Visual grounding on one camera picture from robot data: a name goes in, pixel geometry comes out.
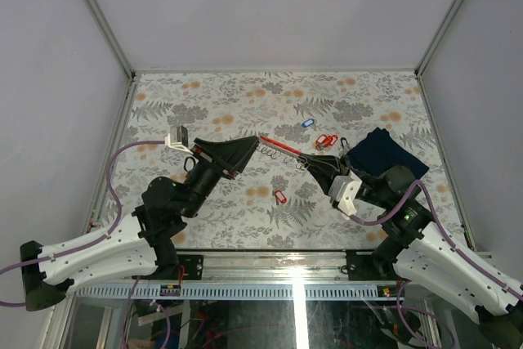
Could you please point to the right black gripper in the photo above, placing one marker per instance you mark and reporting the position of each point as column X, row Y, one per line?
column 325, row 167

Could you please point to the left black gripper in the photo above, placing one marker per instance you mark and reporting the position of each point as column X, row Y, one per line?
column 234, row 154

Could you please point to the metal key holder red handle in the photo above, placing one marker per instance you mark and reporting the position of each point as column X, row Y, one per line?
column 278, row 150

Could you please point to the red key tag with key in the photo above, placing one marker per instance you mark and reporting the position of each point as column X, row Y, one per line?
column 280, row 197

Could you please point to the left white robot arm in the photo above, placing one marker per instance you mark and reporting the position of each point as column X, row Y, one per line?
column 140, row 243

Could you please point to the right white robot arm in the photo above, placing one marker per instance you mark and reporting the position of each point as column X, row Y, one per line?
column 418, row 248

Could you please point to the red key tags bunch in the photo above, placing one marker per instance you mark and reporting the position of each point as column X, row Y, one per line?
column 325, row 141

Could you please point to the blue key tag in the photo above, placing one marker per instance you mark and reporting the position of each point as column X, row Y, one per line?
column 308, row 123

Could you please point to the dark blue cloth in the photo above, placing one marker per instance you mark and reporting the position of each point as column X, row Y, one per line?
column 378, row 152

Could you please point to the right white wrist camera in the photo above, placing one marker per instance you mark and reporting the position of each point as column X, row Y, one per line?
column 343, row 192

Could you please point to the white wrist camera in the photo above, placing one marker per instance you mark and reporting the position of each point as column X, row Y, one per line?
column 177, row 138
column 343, row 192

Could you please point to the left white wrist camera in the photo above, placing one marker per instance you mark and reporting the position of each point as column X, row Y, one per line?
column 177, row 138

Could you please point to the aluminium front rail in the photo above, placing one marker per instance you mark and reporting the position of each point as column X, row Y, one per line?
column 230, row 266

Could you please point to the grey slotted cable duct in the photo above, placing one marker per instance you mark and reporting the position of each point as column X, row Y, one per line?
column 199, row 291

